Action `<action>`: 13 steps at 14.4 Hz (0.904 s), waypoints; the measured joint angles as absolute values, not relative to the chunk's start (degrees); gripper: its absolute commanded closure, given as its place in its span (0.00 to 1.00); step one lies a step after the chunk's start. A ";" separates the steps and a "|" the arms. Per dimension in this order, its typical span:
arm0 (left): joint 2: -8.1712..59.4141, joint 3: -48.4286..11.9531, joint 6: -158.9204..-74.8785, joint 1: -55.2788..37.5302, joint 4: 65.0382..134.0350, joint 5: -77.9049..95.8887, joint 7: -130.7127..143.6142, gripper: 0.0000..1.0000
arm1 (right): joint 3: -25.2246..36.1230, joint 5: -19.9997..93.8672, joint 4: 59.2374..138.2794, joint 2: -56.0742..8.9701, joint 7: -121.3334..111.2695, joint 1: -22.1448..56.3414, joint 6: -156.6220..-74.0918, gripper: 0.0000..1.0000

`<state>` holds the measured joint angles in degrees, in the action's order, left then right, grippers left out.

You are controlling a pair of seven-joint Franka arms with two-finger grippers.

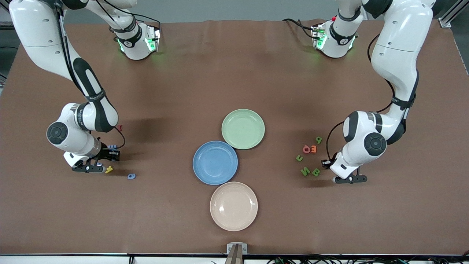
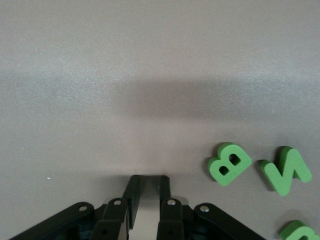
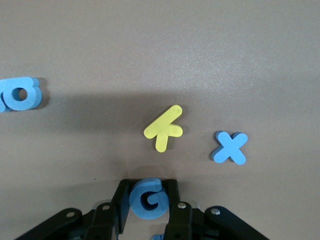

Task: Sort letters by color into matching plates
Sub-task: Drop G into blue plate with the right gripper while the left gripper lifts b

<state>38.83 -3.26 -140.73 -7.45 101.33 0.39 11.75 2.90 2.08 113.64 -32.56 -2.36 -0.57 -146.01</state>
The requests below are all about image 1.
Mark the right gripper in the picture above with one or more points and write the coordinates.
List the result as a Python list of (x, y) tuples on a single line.
[(108, 154)]

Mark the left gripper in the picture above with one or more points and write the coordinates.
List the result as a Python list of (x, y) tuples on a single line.
[(325, 162)]

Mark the green letter B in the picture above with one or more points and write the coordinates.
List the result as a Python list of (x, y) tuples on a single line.
[(316, 172)]

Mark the green letter N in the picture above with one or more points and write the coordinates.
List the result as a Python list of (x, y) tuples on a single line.
[(305, 171)]

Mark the green letter q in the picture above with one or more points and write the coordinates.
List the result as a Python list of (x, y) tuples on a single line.
[(319, 139)]

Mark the blue letter a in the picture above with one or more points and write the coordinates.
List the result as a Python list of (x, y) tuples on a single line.
[(129, 176)]

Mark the green letter u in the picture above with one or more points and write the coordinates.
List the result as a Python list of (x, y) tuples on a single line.
[(299, 159)]

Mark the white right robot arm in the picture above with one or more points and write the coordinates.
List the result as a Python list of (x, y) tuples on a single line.
[(36, 33)]

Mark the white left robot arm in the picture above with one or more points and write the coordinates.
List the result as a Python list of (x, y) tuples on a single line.
[(399, 36)]

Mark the yellow letter K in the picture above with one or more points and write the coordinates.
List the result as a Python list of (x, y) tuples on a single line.
[(109, 169)]

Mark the pink letter Q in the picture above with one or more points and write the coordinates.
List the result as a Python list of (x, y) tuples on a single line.
[(303, 149)]

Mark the green plate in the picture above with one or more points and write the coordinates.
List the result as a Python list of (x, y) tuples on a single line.
[(243, 129)]

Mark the beige plate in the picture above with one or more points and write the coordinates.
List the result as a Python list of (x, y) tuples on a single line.
[(233, 206)]

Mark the blue plate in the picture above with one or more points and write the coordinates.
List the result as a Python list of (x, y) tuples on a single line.
[(215, 163)]

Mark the brown table cover sheet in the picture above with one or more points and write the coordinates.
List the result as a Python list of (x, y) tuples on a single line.
[(234, 73)]

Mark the white table frame rail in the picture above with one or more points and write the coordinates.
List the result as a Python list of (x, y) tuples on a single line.
[(66, 260)]

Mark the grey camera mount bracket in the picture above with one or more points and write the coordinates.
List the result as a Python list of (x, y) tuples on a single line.
[(237, 249)]

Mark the aluminium frame post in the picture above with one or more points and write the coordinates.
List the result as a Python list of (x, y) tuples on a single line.
[(445, 22)]

